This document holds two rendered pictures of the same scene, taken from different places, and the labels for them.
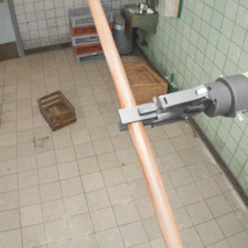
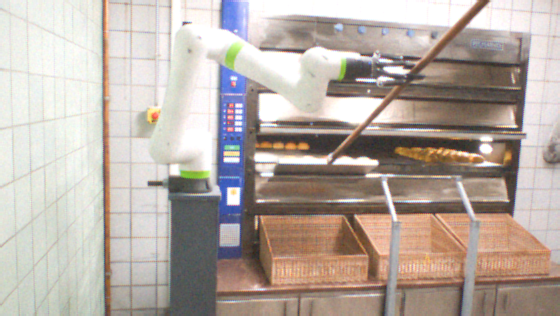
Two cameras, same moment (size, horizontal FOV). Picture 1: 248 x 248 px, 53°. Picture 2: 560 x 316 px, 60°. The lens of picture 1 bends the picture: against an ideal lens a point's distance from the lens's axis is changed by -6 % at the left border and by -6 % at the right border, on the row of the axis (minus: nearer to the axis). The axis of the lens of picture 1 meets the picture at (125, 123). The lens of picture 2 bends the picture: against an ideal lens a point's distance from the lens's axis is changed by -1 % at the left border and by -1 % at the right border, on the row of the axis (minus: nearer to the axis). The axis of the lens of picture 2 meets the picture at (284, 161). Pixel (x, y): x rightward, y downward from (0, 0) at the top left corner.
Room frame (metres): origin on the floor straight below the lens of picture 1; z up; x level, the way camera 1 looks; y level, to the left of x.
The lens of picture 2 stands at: (2.13, -0.28, 1.59)
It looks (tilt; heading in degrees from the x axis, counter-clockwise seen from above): 7 degrees down; 186
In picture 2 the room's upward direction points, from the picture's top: 2 degrees clockwise
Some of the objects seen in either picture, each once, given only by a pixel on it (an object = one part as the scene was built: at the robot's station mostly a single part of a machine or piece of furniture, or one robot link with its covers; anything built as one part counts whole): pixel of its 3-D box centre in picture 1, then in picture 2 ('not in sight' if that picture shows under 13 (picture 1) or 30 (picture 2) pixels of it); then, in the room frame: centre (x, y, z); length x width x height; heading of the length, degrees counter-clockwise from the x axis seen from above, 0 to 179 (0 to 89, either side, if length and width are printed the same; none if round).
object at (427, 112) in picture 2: not in sight; (393, 110); (-1.13, 0.09, 1.54); 1.79 x 0.11 x 0.19; 107
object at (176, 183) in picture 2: not in sight; (180, 183); (0.23, -0.89, 1.23); 0.26 x 0.15 x 0.06; 107
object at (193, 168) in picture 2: not in sight; (193, 152); (0.22, -0.84, 1.36); 0.16 x 0.13 x 0.19; 155
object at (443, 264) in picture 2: not in sight; (407, 244); (-0.89, 0.20, 0.72); 0.56 x 0.49 x 0.28; 107
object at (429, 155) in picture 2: not in sight; (437, 154); (-1.72, 0.51, 1.21); 0.61 x 0.48 x 0.06; 17
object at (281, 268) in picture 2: not in sight; (310, 246); (-0.70, -0.39, 0.72); 0.56 x 0.49 x 0.28; 108
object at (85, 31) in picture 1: (90, 24); not in sight; (3.75, 0.52, 0.53); 0.60 x 0.40 x 0.16; 104
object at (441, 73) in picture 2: not in sight; (396, 70); (-1.13, 0.09, 1.80); 1.79 x 0.11 x 0.19; 107
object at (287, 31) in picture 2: not in sight; (396, 39); (-1.15, 0.08, 1.99); 1.80 x 0.08 x 0.21; 107
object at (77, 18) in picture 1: (90, 15); not in sight; (3.75, 0.51, 0.68); 0.60 x 0.40 x 0.16; 108
